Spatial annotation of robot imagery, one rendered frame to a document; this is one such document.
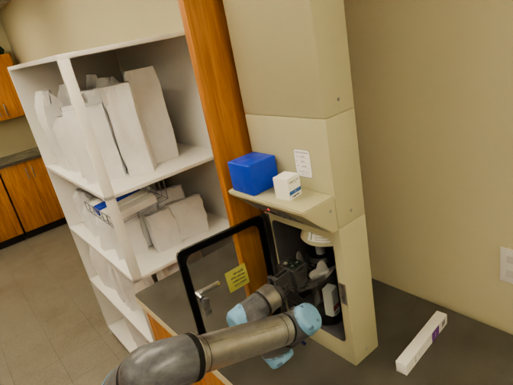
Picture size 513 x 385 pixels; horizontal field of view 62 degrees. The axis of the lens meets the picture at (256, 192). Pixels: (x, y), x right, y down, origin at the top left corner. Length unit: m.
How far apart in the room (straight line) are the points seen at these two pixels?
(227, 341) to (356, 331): 0.53
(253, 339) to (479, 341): 0.80
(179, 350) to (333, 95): 0.66
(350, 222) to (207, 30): 0.66
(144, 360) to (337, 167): 0.63
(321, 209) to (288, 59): 0.38
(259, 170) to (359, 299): 0.48
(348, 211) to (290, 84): 0.37
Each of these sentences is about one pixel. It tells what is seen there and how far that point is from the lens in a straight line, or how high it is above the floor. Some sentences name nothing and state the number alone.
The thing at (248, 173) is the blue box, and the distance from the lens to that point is 1.16.
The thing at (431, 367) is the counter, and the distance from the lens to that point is 1.43.
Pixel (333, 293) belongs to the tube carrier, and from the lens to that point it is 1.38.
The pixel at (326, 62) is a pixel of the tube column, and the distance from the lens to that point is 1.04.
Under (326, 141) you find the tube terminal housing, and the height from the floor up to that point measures 1.65.
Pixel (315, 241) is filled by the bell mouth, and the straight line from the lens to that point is 1.27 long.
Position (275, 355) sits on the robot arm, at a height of 1.16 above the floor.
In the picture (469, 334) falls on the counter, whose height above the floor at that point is 0.94.
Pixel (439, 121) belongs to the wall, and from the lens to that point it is 1.39.
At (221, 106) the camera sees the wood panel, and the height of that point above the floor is 1.74.
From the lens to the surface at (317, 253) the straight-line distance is 1.33.
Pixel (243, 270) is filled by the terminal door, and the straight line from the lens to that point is 1.39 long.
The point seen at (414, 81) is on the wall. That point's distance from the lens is 1.40.
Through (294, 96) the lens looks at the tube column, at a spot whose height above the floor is 1.76.
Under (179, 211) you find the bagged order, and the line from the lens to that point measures 2.36.
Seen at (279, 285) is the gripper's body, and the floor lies 1.26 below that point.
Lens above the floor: 1.95
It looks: 21 degrees down
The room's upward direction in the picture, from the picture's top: 11 degrees counter-clockwise
